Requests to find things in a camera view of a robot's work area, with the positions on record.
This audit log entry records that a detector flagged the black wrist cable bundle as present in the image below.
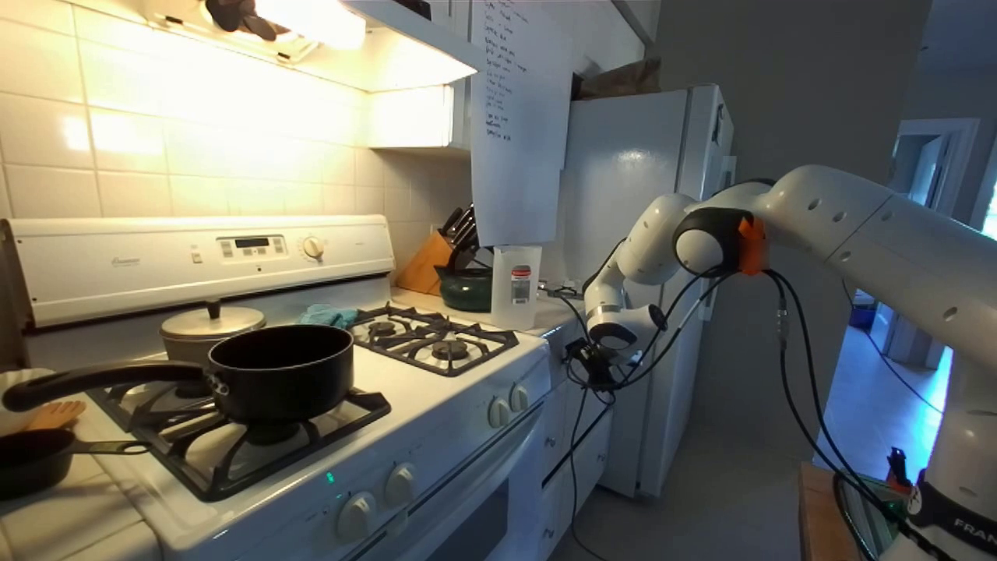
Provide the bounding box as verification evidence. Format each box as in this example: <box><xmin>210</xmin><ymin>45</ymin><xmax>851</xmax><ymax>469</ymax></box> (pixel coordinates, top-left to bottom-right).
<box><xmin>610</xmin><ymin>260</ymin><xmax>939</xmax><ymax>540</ymax></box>

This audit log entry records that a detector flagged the cardboard box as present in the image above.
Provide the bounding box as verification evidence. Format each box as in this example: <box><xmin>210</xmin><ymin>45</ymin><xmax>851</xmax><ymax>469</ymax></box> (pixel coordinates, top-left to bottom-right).
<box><xmin>570</xmin><ymin>55</ymin><xmax>664</xmax><ymax>102</ymax></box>

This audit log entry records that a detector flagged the small pot with lid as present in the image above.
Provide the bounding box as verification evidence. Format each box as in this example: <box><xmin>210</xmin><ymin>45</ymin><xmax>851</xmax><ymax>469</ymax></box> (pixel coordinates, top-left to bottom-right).
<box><xmin>155</xmin><ymin>298</ymin><xmax>269</xmax><ymax>367</ymax></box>

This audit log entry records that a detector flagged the black saucepan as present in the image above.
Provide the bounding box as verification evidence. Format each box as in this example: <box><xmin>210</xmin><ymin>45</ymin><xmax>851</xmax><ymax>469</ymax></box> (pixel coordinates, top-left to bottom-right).
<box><xmin>0</xmin><ymin>320</ymin><xmax>358</xmax><ymax>426</ymax></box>

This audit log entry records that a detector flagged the blue bin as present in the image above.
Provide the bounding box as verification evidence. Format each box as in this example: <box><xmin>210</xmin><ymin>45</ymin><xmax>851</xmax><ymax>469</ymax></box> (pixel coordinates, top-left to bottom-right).
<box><xmin>846</xmin><ymin>291</ymin><xmax>881</xmax><ymax>333</ymax></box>

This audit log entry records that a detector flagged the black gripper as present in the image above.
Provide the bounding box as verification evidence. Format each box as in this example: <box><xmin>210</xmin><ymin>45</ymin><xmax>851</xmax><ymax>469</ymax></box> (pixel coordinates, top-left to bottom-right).
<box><xmin>567</xmin><ymin>320</ymin><xmax>643</xmax><ymax>389</ymax></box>

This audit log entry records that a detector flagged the white wall cabinet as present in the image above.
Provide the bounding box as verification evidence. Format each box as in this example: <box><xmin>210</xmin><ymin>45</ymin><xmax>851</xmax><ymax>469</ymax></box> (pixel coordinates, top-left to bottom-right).
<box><xmin>364</xmin><ymin>84</ymin><xmax>471</xmax><ymax>151</ymax></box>

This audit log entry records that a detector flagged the dark fixture under hood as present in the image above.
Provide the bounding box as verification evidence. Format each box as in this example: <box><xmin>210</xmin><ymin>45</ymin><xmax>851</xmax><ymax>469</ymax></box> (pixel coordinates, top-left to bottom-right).
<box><xmin>202</xmin><ymin>0</ymin><xmax>285</xmax><ymax>42</ymax></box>

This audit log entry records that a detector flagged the white paper sheet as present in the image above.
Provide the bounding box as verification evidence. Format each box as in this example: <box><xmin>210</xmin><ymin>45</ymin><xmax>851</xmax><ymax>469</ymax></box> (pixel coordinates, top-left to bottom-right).
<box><xmin>463</xmin><ymin>0</ymin><xmax>579</xmax><ymax>249</ymax></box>

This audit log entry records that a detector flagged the white refrigerator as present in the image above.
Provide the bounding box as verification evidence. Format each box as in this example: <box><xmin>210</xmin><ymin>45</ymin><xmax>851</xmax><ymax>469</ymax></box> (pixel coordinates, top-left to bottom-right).
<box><xmin>549</xmin><ymin>84</ymin><xmax>742</xmax><ymax>500</ymax></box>

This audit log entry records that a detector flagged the translucent white plastic pitcher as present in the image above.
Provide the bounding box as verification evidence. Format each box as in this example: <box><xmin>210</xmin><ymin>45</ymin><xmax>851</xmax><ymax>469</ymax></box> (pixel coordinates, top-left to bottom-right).
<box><xmin>489</xmin><ymin>243</ymin><xmax>544</xmax><ymax>333</ymax></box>

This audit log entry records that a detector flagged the black power cable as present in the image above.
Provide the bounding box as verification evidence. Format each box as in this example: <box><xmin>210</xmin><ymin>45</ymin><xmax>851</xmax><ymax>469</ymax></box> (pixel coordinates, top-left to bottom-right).
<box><xmin>539</xmin><ymin>281</ymin><xmax>626</xmax><ymax>561</ymax></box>

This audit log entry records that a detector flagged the white range hood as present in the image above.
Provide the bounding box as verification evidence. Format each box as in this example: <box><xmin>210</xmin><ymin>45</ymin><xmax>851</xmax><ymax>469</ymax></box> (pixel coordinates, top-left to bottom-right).
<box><xmin>58</xmin><ymin>0</ymin><xmax>479</xmax><ymax>92</ymax></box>

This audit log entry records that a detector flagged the white bottom drawer front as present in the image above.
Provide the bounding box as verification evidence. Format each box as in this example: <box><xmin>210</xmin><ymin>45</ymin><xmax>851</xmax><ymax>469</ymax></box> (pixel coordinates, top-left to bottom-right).
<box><xmin>535</xmin><ymin>456</ymin><xmax>617</xmax><ymax>561</ymax></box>

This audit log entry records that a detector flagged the white gas stove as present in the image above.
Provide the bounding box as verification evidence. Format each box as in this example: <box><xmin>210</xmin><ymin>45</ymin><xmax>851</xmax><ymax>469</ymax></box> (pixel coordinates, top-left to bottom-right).
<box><xmin>0</xmin><ymin>211</ymin><xmax>558</xmax><ymax>561</ymax></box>

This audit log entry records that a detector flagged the wooden knife block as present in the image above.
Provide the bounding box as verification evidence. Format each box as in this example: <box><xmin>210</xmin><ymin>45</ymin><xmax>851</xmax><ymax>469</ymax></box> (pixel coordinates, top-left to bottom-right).
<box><xmin>394</xmin><ymin>201</ymin><xmax>483</xmax><ymax>296</ymax></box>

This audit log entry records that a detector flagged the dark round bowl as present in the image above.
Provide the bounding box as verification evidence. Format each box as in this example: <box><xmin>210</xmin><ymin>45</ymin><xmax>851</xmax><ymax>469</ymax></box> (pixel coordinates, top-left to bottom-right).
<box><xmin>432</xmin><ymin>260</ymin><xmax>494</xmax><ymax>315</ymax></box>

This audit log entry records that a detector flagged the white door frame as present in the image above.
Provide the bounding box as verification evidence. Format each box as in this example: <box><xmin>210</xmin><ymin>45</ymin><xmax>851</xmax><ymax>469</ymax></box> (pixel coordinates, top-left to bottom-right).
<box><xmin>891</xmin><ymin>114</ymin><xmax>984</xmax><ymax>220</ymax></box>

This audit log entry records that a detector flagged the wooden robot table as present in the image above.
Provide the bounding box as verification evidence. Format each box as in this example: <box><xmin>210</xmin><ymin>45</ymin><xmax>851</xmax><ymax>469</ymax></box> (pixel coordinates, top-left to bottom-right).
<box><xmin>796</xmin><ymin>460</ymin><xmax>870</xmax><ymax>561</ymax></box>

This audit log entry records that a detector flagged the metal mounting frame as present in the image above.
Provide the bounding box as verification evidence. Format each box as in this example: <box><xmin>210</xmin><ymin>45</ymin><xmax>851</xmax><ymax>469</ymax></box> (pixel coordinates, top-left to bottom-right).
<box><xmin>836</xmin><ymin>469</ymin><xmax>906</xmax><ymax>556</ymax></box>

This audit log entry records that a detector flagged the black frying pan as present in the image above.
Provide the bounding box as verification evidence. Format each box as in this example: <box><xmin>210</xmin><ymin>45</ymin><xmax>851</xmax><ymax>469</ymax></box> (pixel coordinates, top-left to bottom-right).
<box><xmin>0</xmin><ymin>426</ymin><xmax>150</xmax><ymax>506</ymax></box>

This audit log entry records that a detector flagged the teal cloth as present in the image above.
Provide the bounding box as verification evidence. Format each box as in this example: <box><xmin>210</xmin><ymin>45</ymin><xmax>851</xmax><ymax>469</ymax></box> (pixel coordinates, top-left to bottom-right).
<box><xmin>300</xmin><ymin>302</ymin><xmax>364</xmax><ymax>331</ymax></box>

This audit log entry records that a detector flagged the wooden spatula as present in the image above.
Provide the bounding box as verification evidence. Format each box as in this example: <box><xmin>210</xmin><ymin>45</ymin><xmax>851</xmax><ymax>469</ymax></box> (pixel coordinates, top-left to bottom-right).
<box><xmin>18</xmin><ymin>399</ymin><xmax>86</xmax><ymax>435</ymax></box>

